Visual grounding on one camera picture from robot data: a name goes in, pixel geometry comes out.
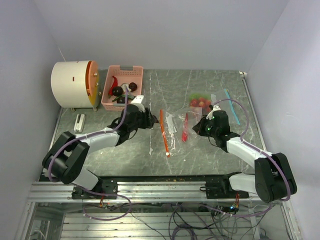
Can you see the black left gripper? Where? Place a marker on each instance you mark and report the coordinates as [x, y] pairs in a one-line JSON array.
[[148, 120]]

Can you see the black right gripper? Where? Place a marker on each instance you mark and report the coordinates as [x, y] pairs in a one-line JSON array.
[[199, 127]]

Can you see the blue zip bag with strawberries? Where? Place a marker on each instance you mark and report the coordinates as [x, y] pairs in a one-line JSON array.
[[219, 99]]

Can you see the orange zip bag with vegetables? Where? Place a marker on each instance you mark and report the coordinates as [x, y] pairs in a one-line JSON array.
[[171, 124]]

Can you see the green fake chili pepper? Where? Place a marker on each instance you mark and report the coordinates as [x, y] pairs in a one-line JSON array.
[[130, 97]]

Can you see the dark purple fake plum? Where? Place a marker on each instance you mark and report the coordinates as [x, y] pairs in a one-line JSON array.
[[121, 100]]

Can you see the dark red fake fruit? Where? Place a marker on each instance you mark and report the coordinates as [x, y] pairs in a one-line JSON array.
[[133, 86]]

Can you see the white fake mushroom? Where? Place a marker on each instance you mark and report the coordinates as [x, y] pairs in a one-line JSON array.
[[125, 87]]

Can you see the dark fake eggplant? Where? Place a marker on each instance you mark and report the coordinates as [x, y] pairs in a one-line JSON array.
[[117, 91]]

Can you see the red fake chili pepper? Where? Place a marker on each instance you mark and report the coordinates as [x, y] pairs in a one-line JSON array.
[[114, 84]]

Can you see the pink perforated plastic basket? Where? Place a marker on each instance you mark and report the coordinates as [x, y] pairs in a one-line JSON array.
[[120, 79]]

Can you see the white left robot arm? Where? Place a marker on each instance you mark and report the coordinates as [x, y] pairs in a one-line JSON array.
[[64, 162]]

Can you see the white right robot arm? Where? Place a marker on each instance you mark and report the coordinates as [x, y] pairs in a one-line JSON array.
[[272, 179]]

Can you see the small white rectangular device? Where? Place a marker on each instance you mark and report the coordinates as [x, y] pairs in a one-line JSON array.
[[79, 123]]

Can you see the round white drawer organizer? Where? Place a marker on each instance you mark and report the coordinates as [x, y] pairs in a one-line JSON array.
[[75, 84]]

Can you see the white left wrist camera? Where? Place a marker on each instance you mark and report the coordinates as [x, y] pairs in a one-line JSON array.
[[138, 100]]

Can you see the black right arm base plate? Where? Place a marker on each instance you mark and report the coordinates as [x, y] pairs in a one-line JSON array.
[[221, 190]]

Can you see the aluminium frame rail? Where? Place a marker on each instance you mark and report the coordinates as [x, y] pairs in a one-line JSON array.
[[137, 192]]

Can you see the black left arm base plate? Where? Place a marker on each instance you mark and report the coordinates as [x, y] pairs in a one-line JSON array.
[[105, 189]]

